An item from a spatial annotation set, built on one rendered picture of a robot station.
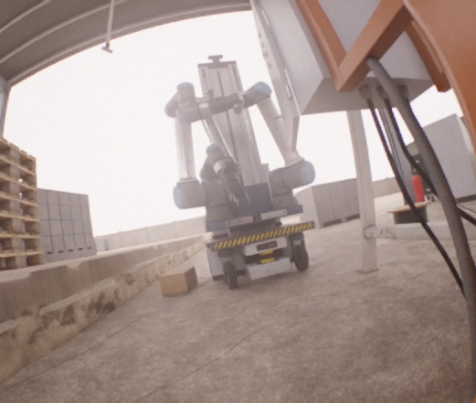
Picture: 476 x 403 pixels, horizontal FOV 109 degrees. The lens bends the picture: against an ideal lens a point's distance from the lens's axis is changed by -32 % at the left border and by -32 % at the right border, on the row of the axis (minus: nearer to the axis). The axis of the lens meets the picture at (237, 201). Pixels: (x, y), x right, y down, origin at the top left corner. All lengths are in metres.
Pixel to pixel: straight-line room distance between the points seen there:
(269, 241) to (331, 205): 3.82
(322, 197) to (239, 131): 3.46
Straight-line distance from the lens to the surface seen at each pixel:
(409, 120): 0.40
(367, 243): 1.31
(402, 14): 0.41
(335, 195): 5.33
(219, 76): 2.23
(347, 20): 0.75
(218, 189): 1.59
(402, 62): 0.75
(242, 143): 1.95
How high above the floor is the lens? 0.38
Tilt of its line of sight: 6 degrees up
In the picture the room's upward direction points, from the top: 12 degrees counter-clockwise
